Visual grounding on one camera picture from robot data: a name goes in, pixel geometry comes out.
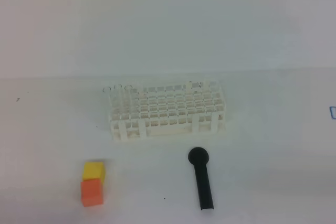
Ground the clear test tube far left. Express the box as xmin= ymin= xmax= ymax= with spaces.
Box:
xmin=103 ymin=86 xmax=112 ymax=122

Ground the black plastic scoop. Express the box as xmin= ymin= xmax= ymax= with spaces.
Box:
xmin=188 ymin=147 xmax=214 ymax=210

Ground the clear glass test tube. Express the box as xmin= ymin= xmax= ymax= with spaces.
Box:
xmin=124 ymin=84 xmax=134 ymax=119

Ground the white test tube rack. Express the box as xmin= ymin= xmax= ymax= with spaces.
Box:
xmin=109 ymin=81 xmax=226 ymax=142

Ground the blue square marker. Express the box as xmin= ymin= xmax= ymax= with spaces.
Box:
xmin=329 ymin=106 xmax=336 ymax=120

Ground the orange foam cube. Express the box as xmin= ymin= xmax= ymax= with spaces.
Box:
xmin=80 ymin=178 xmax=103 ymax=207

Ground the yellow foam cube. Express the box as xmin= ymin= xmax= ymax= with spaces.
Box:
xmin=82 ymin=162 xmax=106 ymax=184

